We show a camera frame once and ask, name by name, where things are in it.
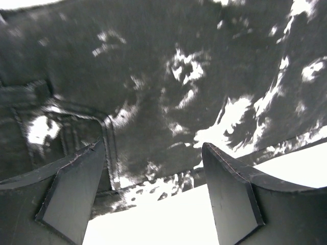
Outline black white splatter trousers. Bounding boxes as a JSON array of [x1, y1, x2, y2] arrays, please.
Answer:
[[1, 1, 326, 217]]

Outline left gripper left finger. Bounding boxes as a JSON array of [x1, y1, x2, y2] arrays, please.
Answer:
[[1, 140, 105, 244]]

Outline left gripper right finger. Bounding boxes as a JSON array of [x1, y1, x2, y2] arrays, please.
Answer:
[[202, 143, 326, 244]]

